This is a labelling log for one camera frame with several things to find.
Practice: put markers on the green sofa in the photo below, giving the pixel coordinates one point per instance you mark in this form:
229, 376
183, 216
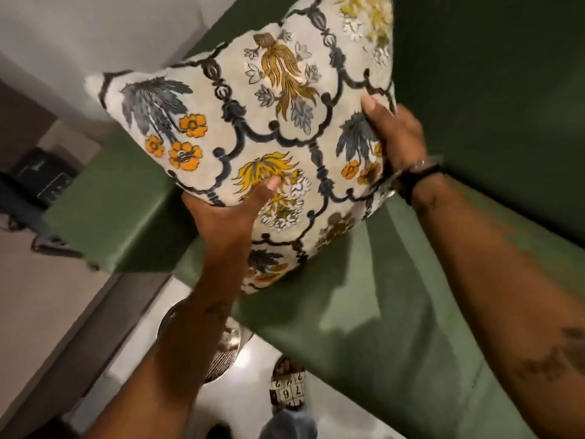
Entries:
411, 223

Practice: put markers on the floral patterned cushion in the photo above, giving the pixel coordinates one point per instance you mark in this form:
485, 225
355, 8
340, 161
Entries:
256, 132

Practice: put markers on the black wristband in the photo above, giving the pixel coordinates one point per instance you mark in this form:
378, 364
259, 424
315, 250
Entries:
418, 178

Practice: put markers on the person's left thumb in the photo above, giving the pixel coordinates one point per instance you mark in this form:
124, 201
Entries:
261, 194

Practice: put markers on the silver bangle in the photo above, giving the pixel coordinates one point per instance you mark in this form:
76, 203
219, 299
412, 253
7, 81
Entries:
411, 171

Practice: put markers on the person's right forearm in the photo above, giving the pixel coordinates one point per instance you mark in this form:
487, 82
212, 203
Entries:
507, 297

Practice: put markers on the person's right hand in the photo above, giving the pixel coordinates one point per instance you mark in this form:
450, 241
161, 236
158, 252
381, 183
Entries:
402, 132

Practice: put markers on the dark chair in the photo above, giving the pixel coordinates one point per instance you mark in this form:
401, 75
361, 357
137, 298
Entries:
27, 219

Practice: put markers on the black bag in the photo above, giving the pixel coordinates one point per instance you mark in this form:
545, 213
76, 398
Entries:
43, 175

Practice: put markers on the round metal stool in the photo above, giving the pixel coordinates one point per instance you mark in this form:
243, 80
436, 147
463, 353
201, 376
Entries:
224, 347

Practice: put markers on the patterned sandal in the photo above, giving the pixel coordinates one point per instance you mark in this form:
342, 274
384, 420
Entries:
288, 384

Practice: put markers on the person's left hand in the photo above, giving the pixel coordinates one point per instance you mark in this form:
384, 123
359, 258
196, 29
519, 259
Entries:
224, 219

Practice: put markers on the person's left forearm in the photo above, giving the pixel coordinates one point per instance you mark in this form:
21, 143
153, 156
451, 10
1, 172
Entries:
183, 342

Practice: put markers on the person's right thumb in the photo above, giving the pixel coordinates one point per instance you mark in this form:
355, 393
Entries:
375, 114

